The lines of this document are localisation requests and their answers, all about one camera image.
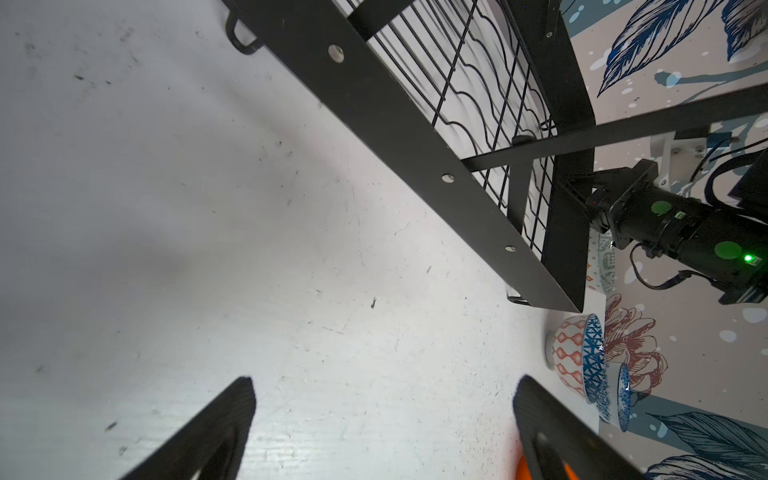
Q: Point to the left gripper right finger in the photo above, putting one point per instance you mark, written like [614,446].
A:
[555,441]

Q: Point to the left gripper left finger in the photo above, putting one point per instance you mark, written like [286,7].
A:
[211,445]

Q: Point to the dark blue patterned bowl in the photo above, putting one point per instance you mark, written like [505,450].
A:
[575,351]

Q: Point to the black wire dish rack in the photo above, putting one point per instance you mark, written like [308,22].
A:
[480,107]

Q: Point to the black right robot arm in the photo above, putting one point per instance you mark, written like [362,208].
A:
[722,238]

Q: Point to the blue white floral bowl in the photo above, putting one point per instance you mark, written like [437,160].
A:
[615,399]

